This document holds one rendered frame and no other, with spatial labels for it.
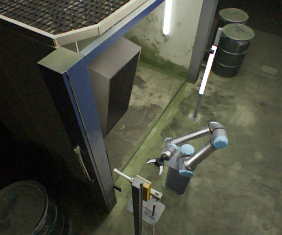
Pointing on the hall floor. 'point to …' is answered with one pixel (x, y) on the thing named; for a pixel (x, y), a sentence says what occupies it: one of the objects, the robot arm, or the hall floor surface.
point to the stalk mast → (137, 204)
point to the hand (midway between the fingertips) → (152, 169)
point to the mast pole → (200, 93)
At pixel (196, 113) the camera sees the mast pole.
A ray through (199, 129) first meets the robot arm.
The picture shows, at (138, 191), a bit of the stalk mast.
